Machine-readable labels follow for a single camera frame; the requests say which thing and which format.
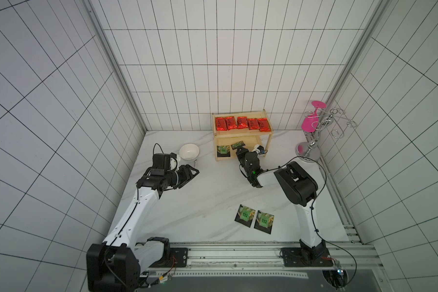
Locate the green tea bag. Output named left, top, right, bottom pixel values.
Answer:
left=234, top=204, right=256, bottom=228
left=217, top=146, right=231, bottom=158
left=254, top=210, right=274, bottom=234
left=231, top=141, right=245, bottom=150

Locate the pink spatula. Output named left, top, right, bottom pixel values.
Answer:
left=301, top=100, right=327, bottom=133

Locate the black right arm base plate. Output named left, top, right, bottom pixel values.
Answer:
left=279, top=248, right=333, bottom=268

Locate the red tea bag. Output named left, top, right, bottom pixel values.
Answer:
left=225, top=116, right=238, bottom=130
left=247, top=118, right=260, bottom=130
left=257, top=118, right=271, bottom=132
left=237, top=116, right=249, bottom=129
left=215, top=117, right=228, bottom=131

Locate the wooden two-tier shelf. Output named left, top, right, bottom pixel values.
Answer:
left=211, top=109, right=274, bottom=161

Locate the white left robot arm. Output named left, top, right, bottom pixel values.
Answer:
left=86, top=153, right=199, bottom=292

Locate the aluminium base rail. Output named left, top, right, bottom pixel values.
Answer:
left=142, top=242, right=383, bottom=279

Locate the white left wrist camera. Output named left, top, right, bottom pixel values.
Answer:
left=169, top=153, right=178, bottom=170

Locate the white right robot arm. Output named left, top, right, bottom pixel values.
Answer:
left=236, top=145, right=326, bottom=262

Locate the white ceramic bowl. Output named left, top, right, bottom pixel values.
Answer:
left=179, top=144, right=200, bottom=161

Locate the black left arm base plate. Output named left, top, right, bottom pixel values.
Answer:
left=149, top=248, right=189, bottom=268

